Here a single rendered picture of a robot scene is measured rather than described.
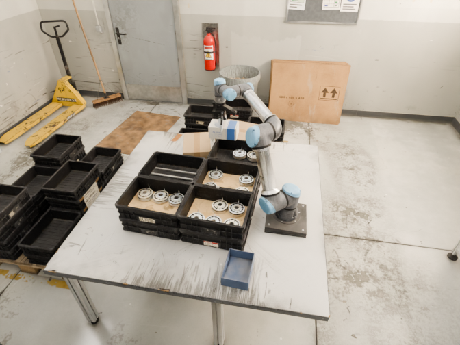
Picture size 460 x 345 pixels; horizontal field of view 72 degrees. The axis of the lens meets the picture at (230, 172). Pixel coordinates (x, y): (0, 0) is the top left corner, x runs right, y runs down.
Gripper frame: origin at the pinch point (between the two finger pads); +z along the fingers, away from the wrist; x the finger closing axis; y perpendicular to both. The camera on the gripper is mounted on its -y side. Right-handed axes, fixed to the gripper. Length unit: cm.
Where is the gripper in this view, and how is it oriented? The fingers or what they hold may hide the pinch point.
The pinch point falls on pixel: (224, 127)
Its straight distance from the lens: 228.3
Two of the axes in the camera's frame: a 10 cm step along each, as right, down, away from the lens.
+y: -9.8, -1.0, 1.5
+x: -1.8, 6.0, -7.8
